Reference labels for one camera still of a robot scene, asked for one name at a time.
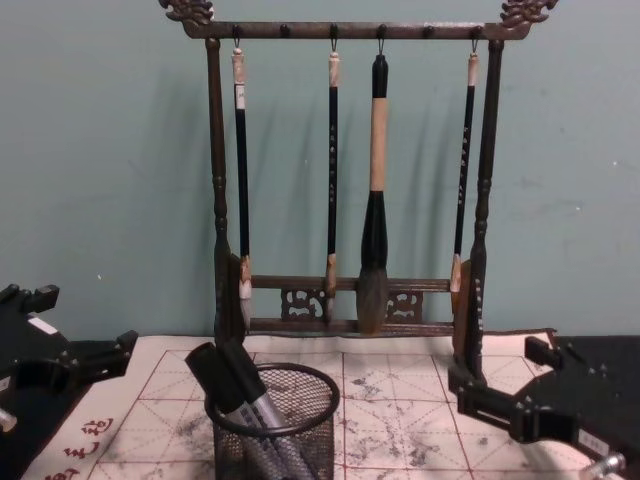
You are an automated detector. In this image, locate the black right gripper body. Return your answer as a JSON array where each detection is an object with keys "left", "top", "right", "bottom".
[{"left": 514, "top": 370, "right": 640, "bottom": 455}]

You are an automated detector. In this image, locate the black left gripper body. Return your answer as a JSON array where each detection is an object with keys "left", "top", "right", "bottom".
[{"left": 0, "top": 302, "right": 85, "bottom": 419}]

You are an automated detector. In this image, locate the black table cloth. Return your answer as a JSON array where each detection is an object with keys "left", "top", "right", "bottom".
[{"left": 0, "top": 327, "right": 640, "bottom": 480}]

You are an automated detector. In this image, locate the white red-grid calligraphy mat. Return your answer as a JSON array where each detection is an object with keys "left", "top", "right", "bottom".
[{"left": 62, "top": 327, "right": 640, "bottom": 480}]

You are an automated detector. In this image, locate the grey marker with black cap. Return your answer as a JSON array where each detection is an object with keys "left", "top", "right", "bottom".
[
  {"left": 218, "top": 338, "right": 301, "bottom": 480},
  {"left": 183, "top": 342, "right": 274, "bottom": 480}
]

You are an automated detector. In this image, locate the thin black calligraphy brush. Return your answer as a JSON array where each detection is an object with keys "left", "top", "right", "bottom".
[
  {"left": 323, "top": 48, "right": 347, "bottom": 324},
  {"left": 449, "top": 48, "right": 482, "bottom": 294}
]

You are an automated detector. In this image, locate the black mesh pen cup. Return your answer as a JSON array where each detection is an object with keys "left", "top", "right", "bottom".
[{"left": 205, "top": 362, "right": 343, "bottom": 480}]

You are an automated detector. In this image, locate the thin black brush, white label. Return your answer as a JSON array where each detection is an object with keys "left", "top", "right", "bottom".
[{"left": 230, "top": 45, "right": 255, "bottom": 332}]

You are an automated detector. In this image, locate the dark wooden brush rack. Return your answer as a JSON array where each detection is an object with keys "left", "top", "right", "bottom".
[{"left": 158, "top": 0, "right": 560, "bottom": 396}]

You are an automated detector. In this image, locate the large tan-handled calligraphy brush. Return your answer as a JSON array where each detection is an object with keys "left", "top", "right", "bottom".
[{"left": 355, "top": 51, "right": 392, "bottom": 336}]

